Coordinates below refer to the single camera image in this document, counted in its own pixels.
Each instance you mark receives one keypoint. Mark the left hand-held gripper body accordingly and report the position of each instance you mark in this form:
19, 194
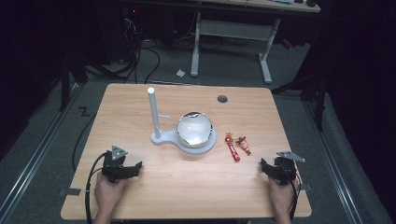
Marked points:
113, 166

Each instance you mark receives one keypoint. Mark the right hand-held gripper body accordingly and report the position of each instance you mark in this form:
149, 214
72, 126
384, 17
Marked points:
286, 171

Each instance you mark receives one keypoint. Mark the person's right hand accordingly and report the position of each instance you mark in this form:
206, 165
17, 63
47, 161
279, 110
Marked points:
281, 197

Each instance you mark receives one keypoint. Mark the person's left hand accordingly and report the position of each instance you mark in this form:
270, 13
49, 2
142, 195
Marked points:
106, 194

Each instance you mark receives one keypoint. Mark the grey tape piece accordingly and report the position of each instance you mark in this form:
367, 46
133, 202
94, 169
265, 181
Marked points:
306, 187
71, 192

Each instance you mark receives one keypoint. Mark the white stand with pole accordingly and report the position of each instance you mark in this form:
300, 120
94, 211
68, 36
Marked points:
154, 109

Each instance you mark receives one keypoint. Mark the shiny silver bowl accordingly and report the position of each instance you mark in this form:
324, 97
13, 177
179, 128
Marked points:
194, 130

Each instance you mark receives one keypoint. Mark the black metal stand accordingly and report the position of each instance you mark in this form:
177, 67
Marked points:
65, 84
319, 102

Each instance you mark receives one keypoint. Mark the black table grommet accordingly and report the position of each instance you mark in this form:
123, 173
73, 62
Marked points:
222, 99

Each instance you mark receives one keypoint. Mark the white paper scrap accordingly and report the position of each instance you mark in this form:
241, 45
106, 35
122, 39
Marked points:
180, 73

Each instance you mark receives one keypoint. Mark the small red item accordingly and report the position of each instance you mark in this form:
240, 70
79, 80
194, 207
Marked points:
287, 44

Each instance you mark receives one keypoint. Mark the desk with white legs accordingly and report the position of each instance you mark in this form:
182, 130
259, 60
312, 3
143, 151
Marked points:
233, 29

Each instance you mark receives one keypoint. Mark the metal floor rail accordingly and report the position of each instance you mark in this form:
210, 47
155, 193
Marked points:
34, 155
333, 161

